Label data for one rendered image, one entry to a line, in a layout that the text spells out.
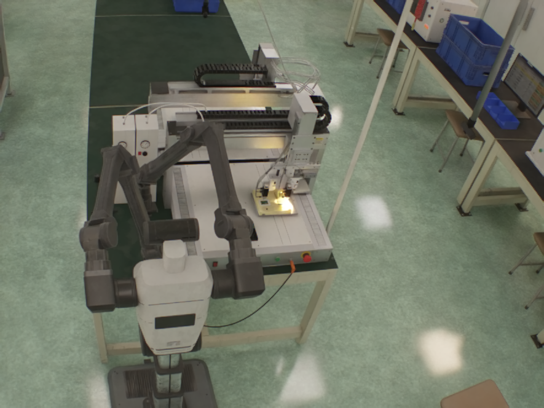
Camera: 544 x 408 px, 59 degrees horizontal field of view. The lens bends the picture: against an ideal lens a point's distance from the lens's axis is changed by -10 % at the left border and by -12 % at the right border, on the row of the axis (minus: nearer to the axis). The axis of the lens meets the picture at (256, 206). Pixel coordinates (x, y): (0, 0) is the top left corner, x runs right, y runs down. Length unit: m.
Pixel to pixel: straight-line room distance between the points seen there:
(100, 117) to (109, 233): 1.81
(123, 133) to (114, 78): 1.31
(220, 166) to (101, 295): 0.58
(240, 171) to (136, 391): 1.26
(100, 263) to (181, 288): 0.25
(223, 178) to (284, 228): 0.91
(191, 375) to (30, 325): 1.07
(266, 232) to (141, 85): 1.56
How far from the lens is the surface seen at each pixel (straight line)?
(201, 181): 2.75
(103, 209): 1.69
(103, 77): 3.77
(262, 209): 2.60
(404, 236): 4.09
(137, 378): 2.72
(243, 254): 1.64
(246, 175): 2.83
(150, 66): 3.89
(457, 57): 4.95
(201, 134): 1.85
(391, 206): 4.29
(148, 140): 2.50
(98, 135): 3.21
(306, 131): 2.46
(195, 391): 2.70
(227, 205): 1.70
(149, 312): 1.64
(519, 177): 4.03
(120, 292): 1.57
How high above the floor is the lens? 2.69
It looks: 44 degrees down
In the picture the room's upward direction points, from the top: 12 degrees clockwise
